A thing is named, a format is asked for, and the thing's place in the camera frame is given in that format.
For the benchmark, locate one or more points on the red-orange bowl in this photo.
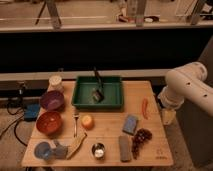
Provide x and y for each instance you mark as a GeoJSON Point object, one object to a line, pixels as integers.
{"type": "Point", "coordinates": [49, 122]}

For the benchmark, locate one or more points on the black brush in tray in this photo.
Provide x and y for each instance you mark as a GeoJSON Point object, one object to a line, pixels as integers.
{"type": "Point", "coordinates": [97, 92]}

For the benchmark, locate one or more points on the red chili pepper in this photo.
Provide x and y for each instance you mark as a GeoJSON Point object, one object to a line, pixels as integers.
{"type": "Point", "coordinates": [144, 108]}

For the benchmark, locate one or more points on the white paper cup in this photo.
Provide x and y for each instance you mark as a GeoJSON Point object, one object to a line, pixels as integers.
{"type": "Point", "coordinates": [55, 83]}

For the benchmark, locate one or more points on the purple bowl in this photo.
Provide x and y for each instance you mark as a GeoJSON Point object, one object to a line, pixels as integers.
{"type": "Point", "coordinates": [52, 100]}

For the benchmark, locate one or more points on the green plastic tray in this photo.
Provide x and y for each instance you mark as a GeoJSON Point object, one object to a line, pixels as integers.
{"type": "Point", "coordinates": [112, 89]}

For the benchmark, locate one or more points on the blue sponge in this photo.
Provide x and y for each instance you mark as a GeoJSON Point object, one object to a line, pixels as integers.
{"type": "Point", "coordinates": [130, 124]}

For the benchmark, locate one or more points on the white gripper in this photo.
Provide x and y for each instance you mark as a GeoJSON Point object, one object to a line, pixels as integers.
{"type": "Point", "coordinates": [168, 116]}

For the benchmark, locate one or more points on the bunch of dark grapes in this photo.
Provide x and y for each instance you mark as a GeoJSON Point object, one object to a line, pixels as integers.
{"type": "Point", "coordinates": [140, 138]}

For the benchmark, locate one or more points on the blue power box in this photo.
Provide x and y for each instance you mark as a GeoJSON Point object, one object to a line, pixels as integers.
{"type": "Point", "coordinates": [31, 112]}

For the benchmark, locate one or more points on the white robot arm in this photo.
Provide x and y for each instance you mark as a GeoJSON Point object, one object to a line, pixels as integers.
{"type": "Point", "coordinates": [185, 82]}

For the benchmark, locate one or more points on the grey cloth toy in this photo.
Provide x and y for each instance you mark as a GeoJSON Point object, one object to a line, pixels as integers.
{"type": "Point", "coordinates": [60, 151]}

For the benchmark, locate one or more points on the blue plastic cup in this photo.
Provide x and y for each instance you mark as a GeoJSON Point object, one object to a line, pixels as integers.
{"type": "Point", "coordinates": [43, 151]}

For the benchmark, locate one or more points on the orange fruit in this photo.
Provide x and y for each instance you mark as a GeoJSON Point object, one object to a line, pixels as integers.
{"type": "Point", "coordinates": [87, 122]}

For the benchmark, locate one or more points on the small metal cup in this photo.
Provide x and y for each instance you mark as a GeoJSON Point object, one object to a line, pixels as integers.
{"type": "Point", "coordinates": [98, 150]}

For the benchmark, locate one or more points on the grey sponge block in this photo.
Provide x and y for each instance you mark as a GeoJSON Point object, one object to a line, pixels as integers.
{"type": "Point", "coordinates": [124, 148]}

